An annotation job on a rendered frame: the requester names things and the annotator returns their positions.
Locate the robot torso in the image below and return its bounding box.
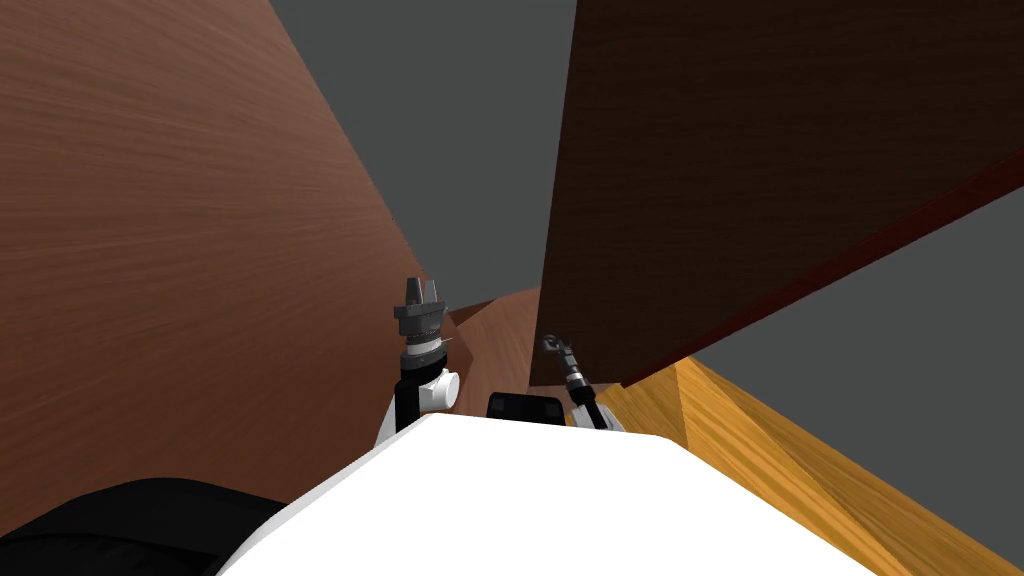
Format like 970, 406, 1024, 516
214, 391, 883, 576

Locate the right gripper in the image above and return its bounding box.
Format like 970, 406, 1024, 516
541, 335, 576, 369

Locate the dark brown door leaf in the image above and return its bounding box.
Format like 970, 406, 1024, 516
528, 0, 1024, 390

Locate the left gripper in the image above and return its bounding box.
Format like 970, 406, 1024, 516
392, 277, 447, 345

